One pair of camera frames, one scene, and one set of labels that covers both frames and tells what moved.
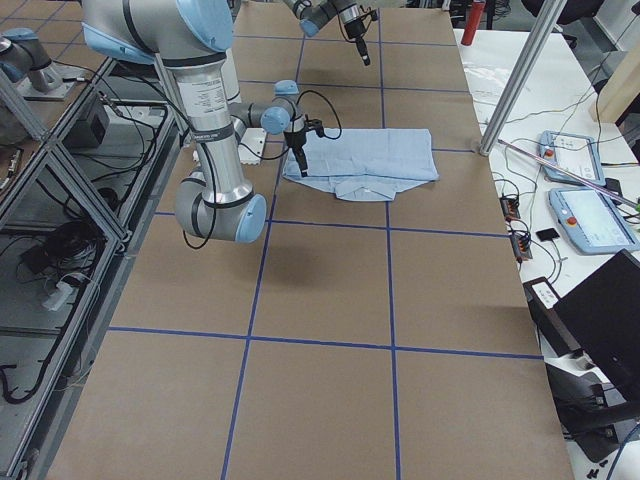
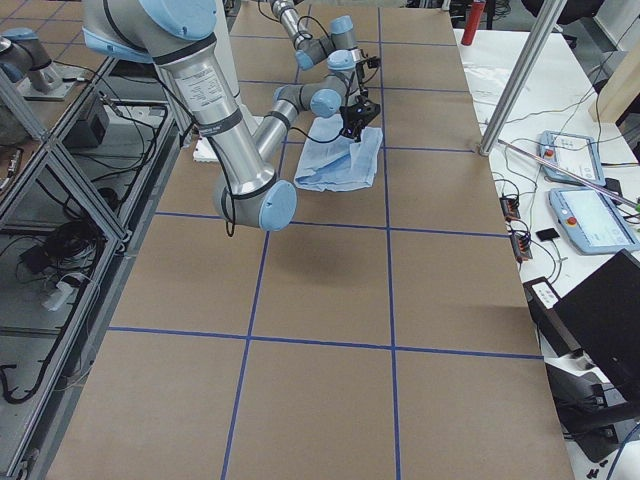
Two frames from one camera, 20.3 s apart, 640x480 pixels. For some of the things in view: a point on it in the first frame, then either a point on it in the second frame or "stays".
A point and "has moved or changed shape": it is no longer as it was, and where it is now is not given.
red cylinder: (474, 17) stays
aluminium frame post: (550, 16) stays
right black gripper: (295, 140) → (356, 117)
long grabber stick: (581, 178) stays
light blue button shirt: (367, 164) has moved or changed shape
